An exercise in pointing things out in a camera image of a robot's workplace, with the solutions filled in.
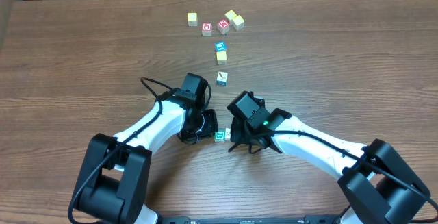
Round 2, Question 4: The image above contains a plain white wooden block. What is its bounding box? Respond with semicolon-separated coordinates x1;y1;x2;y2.
225;128;231;142

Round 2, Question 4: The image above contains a green letter block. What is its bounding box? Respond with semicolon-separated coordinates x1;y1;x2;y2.
214;130;226;142

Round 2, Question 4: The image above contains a white blue picture block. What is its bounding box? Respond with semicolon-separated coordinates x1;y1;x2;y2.
216;72;228;86

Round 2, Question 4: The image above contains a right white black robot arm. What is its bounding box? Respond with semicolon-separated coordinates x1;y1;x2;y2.
227;91;437;223

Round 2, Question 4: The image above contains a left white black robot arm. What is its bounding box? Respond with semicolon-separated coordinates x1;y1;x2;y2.
67;73;218;224

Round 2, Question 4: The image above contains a yellow block centre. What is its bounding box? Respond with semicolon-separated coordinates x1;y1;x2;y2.
216;51;227;65

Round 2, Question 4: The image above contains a yellow block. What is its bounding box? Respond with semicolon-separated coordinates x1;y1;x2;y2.
216;51;227;65
232;15;245;31
224;10;237;25
187;12;198;27

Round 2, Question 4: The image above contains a red block with circle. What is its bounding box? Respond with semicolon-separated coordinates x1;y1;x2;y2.
201;23;212;37

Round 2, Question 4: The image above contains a red block letter E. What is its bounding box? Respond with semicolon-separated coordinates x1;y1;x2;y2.
217;19;230;34

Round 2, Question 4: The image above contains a far left yellow block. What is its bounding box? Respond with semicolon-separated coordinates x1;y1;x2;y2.
187;12;198;27

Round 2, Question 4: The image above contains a yellow block far right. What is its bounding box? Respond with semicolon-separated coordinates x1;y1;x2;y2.
232;15;245;31

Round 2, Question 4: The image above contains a yellow block behind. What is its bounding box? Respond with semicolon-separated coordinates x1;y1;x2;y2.
224;10;237;25

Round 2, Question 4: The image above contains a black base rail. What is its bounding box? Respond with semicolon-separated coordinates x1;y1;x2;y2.
158;215;339;224

